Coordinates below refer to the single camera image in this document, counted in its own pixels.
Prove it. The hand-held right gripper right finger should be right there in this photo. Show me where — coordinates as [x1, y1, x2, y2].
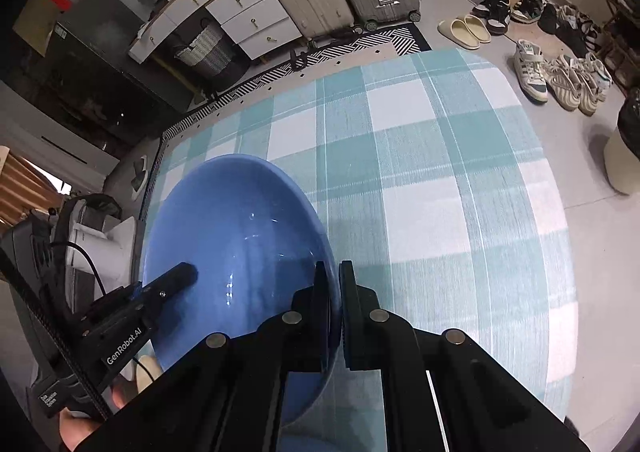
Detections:
[338, 260, 591, 452]

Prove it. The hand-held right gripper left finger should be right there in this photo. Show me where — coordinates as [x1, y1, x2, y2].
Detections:
[75, 261, 337, 452]

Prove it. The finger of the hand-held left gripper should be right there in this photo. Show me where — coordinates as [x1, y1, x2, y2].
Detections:
[132, 262, 199, 327]

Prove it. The blue bowl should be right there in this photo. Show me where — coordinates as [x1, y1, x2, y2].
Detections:
[140, 154, 338, 428]

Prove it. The person's left hand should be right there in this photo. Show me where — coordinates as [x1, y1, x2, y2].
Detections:
[59, 374, 138, 452]

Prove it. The white cylindrical appliance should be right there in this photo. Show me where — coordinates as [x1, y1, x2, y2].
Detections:
[65, 217, 138, 287]

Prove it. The teal white checked tablecloth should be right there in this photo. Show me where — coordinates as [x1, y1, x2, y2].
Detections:
[140, 48, 581, 452]

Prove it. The brown curtain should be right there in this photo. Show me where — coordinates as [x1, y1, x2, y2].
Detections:
[0, 147, 61, 227]

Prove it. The white wardrobe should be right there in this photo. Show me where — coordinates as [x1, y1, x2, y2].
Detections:
[0, 82, 121, 193]

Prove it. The black refrigerator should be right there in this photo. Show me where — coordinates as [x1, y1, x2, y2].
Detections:
[12, 0, 201, 143]

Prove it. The woven laundry basket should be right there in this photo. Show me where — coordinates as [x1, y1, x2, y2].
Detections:
[172, 18, 236, 80]

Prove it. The white desk with drawers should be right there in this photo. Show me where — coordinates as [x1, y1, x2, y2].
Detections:
[127, 0, 306, 65]

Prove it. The white trash bin black bag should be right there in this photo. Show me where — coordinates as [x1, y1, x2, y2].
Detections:
[602, 86, 640, 197]

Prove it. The cluster of assorted shoes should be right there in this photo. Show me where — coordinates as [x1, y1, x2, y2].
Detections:
[437, 0, 613, 117]

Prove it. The wooden shoe rack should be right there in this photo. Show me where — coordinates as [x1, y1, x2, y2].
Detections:
[600, 0, 640, 92]

